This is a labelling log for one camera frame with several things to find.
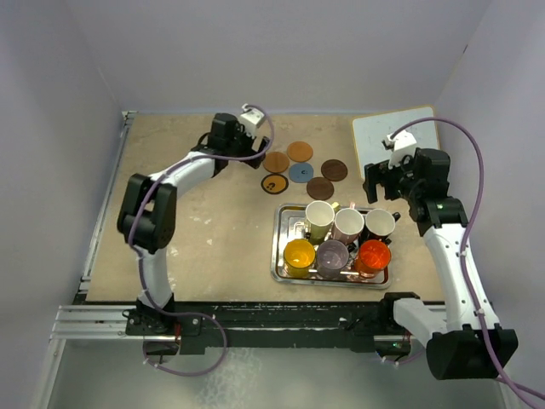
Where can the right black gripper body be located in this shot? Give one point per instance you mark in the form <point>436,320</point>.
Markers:
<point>401,175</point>

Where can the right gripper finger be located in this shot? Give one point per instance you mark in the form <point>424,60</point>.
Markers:
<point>370,191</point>
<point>390,191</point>

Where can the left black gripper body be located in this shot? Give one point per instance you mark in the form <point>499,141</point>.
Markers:
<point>242,144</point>

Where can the black mug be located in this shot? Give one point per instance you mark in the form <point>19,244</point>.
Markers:
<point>379,224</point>

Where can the dark brown coaster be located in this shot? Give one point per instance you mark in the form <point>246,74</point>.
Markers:
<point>334,170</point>
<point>320,188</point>

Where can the light brown wooden coaster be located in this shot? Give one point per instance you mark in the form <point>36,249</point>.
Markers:
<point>276,162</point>

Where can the yellow-green mug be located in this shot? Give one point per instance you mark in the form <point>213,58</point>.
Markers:
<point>319,218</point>

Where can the yellow black-rimmed coaster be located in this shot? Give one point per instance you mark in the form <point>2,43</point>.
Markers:
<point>274,184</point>

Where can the blue coaster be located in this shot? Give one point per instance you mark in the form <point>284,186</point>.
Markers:
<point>301,173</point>

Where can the orange-brown wooden coaster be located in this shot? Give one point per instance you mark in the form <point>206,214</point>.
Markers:
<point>299,151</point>

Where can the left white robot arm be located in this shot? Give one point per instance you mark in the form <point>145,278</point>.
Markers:
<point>147,216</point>

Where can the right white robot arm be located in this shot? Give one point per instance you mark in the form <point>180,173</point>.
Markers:
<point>469,342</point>

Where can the orange translucent cup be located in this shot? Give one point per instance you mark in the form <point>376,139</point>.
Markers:
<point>373,257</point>

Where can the purple translucent cup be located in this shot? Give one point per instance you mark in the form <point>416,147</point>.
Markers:
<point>331,258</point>

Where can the yellow translucent cup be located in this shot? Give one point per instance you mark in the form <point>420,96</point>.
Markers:
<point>299,255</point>

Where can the pink mug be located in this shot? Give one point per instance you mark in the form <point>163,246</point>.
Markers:
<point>348,225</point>

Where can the white whiteboard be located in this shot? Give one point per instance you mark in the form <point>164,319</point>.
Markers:
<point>369,131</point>

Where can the silver metal tray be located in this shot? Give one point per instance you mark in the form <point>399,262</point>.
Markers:
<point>289,224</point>

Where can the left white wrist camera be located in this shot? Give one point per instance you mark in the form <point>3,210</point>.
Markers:
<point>252,118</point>

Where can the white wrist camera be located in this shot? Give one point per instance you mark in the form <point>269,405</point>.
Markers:
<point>252,118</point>
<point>402,146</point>

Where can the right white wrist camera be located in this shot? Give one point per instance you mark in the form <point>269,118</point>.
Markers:
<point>402,146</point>

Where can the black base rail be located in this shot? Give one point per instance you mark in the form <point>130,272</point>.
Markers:
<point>193,327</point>

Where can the aluminium frame rail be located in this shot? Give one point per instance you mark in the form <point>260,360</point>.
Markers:
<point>80,320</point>

